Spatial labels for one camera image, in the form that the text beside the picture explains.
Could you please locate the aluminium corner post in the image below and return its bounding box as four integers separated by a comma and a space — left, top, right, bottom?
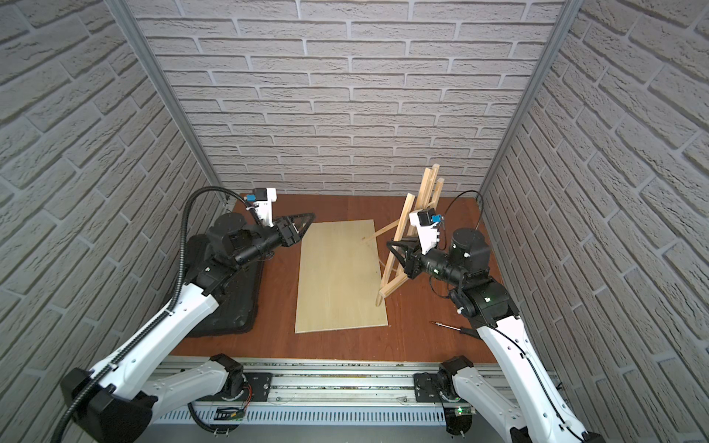
477, 0, 583, 203
105, 0, 223, 186

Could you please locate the right thin black cable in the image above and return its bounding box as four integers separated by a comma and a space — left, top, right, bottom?
428, 189, 588, 443

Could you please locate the light wooden board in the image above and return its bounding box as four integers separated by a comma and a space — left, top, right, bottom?
295, 220, 388, 334

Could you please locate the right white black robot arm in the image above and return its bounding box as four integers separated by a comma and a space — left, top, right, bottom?
387, 228, 603, 442

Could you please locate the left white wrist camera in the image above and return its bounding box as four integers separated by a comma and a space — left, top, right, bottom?
245, 188, 277, 227

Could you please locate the left black corrugated cable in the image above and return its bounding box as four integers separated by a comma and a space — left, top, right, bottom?
49, 185, 261, 443

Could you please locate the left aluminium corner post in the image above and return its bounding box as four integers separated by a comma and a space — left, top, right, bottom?
105, 0, 223, 186

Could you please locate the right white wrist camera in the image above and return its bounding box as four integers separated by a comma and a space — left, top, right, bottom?
413, 208, 443, 255

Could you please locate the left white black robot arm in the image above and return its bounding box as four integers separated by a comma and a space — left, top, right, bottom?
61, 212, 316, 442

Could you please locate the right aluminium corner post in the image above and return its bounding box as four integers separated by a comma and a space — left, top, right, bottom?
477, 0, 583, 203

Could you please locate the small wooden easel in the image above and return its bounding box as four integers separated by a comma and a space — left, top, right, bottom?
362, 164, 445, 306

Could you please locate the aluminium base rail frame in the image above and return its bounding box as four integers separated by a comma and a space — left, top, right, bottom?
148, 353, 561, 443

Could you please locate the black handled screwdriver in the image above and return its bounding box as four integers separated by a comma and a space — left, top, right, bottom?
432, 321, 480, 340

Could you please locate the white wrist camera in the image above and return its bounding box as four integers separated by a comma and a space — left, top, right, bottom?
413, 208, 443, 255
245, 188, 277, 227

